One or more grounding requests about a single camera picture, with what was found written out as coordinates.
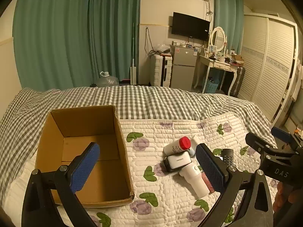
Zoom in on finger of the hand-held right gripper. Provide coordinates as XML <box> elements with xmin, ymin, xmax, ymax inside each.
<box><xmin>245</xmin><ymin>132</ymin><xmax>299</xmax><ymax>158</ymax></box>
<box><xmin>271</xmin><ymin>126</ymin><xmax>303</xmax><ymax>150</ymax></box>

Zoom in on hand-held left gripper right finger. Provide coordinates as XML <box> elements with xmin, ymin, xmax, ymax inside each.
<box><xmin>195</xmin><ymin>143</ymin><xmax>275</xmax><ymax>227</ymax></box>

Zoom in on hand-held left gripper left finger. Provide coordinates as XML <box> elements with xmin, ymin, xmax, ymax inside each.
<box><xmin>22</xmin><ymin>142</ymin><xmax>101</xmax><ymax>227</ymax></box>

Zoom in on pink brown small item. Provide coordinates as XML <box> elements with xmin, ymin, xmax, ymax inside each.
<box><xmin>201</xmin><ymin>172</ymin><xmax>215</xmax><ymax>194</ymax></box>

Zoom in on white roll-on bottle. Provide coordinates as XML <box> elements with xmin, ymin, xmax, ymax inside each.
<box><xmin>179</xmin><ymin>164</ymin><xmax>211</xmax><ymax>198</ymax></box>

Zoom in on black remote control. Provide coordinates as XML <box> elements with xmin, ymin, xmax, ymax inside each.
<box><xmin>220</xmin><ymin>148</ymin><xmax>235</xmax><ymax>166</ymax></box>

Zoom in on white tube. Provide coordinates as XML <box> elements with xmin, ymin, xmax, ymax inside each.
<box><xmin>188</xmin><ymin>134</ymin><xmax>200</xmax><ymax>158</ymax></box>

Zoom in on black and white charger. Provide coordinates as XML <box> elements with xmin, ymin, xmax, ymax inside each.
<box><xmin>163</xmin><ymin>152</ymin><xmax>193</xmax><ymax>173</ymax></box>

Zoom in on white bottle with red cap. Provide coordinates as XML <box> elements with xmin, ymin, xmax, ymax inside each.
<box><xmin>163</xmin><ymin>137</ymin><xmax>192</xmax><ymax>155</ymax></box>

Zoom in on brown cardboard box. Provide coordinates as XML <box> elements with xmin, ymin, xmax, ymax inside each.
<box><xmin>35</xmin><ymin>105</ymin><xmax>135</xmax><ymax>208</ymax></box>

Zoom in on person's right hand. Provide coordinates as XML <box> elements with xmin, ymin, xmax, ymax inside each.
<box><xmin>272</xmin><ymin>181</ymin><xmax>303</xmax><ymax>214</ymax></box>

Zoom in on white floral quilt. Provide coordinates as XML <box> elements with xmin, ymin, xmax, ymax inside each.
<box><xmin>9</xmin><ymin>112</ymin><xmax>282</xmax><ymax>227</ymax></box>

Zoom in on brown suitcase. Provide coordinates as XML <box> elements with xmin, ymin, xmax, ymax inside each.
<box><xmin>230</xmin><ymin>66</ymin><xmax>245</xmax><ymax>97</ymax></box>

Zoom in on white louvred wardrobe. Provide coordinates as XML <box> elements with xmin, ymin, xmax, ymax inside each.
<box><xmin>237</xmin><ymin>13</ymin><xmax>299</xmax><ymax>123</ymax></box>

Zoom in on blue plastic basket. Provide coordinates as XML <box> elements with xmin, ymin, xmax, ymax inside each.
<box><xmin>204</xmin><ymin>76</ymin><xmax>219</xmax><ymax>94</ymax></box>

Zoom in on grey checkered bedsheet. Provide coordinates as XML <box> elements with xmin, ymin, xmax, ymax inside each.
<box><xmin>0</xmin><ymin>85</ymin><xmax>277</xmax><ymax>194</ymax></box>

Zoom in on clear water jug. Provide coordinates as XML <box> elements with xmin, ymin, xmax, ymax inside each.
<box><xmin>96</xmin><ymin>71</ymin><xmax>119</xmax><ymax>88</ymax></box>

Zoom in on white dressing table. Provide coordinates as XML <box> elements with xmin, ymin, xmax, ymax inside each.
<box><xmin>194</xmin><ymin>53</ymin><xmax>239</xmax><ymax>95</ymax></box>

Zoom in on white flat mop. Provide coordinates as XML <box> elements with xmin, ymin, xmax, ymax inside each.
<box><xmin>129</xmin><ymin>22</ymin><xmax>137</xmax><ymax>85</ymax></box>

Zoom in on silver small fridge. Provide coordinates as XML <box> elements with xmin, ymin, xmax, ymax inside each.
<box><xmin>170</xmin><ymin>44</ymin><xmax>197</xmax><ymax>89</ymax></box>

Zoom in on white suitcase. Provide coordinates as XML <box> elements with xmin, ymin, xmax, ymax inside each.
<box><xmin>150</xmin><ymin>53</ymin><xmax>173</xmax><ymax>87</ymax></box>

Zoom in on white oval mirror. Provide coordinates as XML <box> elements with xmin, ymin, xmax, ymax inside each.
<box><xmin>208</xmin><ymin>27</ymin><xmax>228</xmax><ymax>53</ymax></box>

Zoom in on narrow green curtain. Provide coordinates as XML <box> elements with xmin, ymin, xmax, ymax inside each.
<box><xmin>213</xmin><ymin>0</ymin><xmax>244</xmax><ymax>55</ymax></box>

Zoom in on clear plastic bag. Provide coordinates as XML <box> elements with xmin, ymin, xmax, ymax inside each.
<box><xmin>154</xmin><ymin>44</ymin><xmax>171</xmax><ymax>54</ymax></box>

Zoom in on wide green curtain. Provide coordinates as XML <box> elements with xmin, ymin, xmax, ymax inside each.
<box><xmin>12</xmin><ymin>0</ymin><xmax>142</xmax><ymax>91</ymax></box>

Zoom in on black wall television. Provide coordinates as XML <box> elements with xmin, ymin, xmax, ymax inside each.
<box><xmin>171</xmin><ymin>12</ymin><xmax>211</xmax><ymax>41</ymax></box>

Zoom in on hanging wall cables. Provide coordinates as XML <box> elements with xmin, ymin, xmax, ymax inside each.
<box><xmin>144</xmin><ymin>27</ymin><xmax>155</xmax><ymax>55</ymax></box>

